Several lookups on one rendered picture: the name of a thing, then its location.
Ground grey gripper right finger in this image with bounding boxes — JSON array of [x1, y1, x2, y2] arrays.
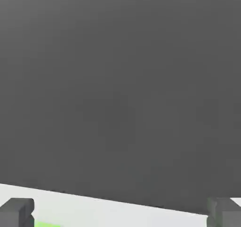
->
[[206, 197, 241, 227]]

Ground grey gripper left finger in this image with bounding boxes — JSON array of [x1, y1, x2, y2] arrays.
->
[[0, 197, 35, 227]]

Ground small green cube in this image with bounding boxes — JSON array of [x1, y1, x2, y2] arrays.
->
[[34, 221, 61, 227]]

